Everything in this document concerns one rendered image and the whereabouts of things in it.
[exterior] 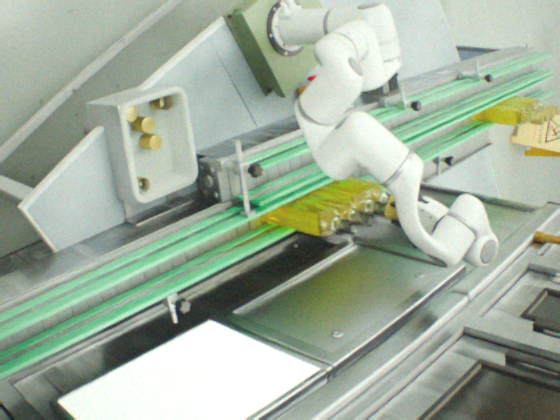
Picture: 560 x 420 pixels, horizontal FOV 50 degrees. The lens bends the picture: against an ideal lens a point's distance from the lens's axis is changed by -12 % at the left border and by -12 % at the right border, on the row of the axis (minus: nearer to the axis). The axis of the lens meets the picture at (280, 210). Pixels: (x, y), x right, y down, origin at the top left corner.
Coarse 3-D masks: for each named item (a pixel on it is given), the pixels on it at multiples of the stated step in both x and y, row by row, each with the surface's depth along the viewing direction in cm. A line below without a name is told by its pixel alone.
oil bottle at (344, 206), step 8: (312, 192) 160; (312, 200) 155; (320, 200) 154; (328, 200) 153; (336, 200) 153; (344, 200) 152; (336, 208) 149; (344, 208) 149; (352, 208) 150; (344, 216) 149
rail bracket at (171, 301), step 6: (174, 294) 134; (162, 300) 135; (168, 300) 133; (174, 300) 133; (180, 300) 131; (186, 300) 131; (168, 306) 134; (174, 306) 135; (180, 306) 130; (186, 306) 131; (174, 312) 136; (174, 318) 136
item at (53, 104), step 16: (176, 0) 209; (160, 16) 206; (128, 32) 202; (144, 32) 204; (112, 48) 197; (96, 64) 193; (80, 80) 191; (64, 96) 188; (48, 112) 185; (32, 128) 182; (16, 144) 179; (0, 160) 176; (0, 176) 160; (0, 192) 156; (16, 192) 147
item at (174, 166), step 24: (144, 96) 136; (120, 120) 133; (168, 120) 148; (168, 144) 151; (192, 144) 146; (144, 168) 147; (168, 168) 152; (192, 168) 149; (144, 192) 143; (168, 192) 144
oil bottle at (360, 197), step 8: (328, 184) 162; (336, 184) 161; (320, 192) 159; (328, 192) 158; (336, 192) 156; (344, 192) 155; (352, 192) 155; (360, 192) 154; (368, 192) 154; (352, 200) 153; (360, 200) 152; (368, 200) 153; (360, 208) 152
